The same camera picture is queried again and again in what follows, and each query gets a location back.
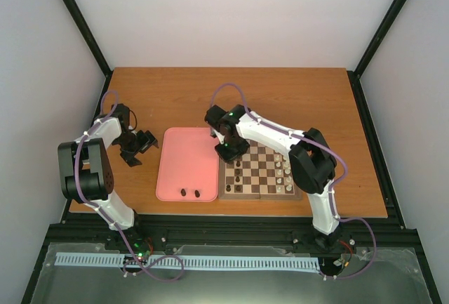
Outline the wooden chessboard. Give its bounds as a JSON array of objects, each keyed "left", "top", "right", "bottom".
[{"left": 218, "top": 140, "right": 303, "bottom": 201}]

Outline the pink plastic tray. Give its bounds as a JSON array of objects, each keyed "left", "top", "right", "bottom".
[{"left": 156, "top": 127, "right": 219, "bottom": 202}]

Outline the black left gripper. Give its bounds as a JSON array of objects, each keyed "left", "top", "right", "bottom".
[{"left": 114, "top": 130, "right": 159, "bottom": 168}]

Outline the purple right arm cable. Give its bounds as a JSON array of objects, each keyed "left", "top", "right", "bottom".
[{"left": 209, "top": 82, "right": 378, "bottom": 280}]

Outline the black aluminium frame rail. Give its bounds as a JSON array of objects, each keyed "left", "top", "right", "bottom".
[{"left": 44, "top": 213, "right": 420, "bottom": 250}]

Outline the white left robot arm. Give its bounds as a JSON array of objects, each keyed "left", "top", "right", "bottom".
[{"left": 58, "top": 104, "right": 158, "bottom": 250}]

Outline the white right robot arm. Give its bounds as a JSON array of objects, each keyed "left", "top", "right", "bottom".
[{"left": 204, "top": 105, "right": 340, "bottom": 250}]

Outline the light blue cable duct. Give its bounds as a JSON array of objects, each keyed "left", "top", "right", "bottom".
[{"left": 54, "top": 252, "right": 320, "bottom": 273}]

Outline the left controller circuit board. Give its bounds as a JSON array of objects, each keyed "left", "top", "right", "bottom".
[{"left": 123, "top": 237, "right": 154, "bottom": 266}]

